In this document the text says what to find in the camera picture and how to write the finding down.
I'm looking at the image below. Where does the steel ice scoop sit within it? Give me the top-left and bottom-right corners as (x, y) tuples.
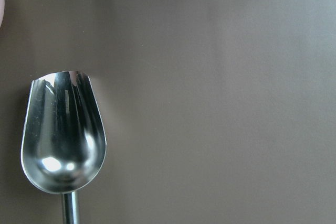
(20, 71), (107, 223)

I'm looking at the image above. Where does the pink bowl of ice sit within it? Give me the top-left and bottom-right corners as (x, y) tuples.
(0, 0), (5, 26)

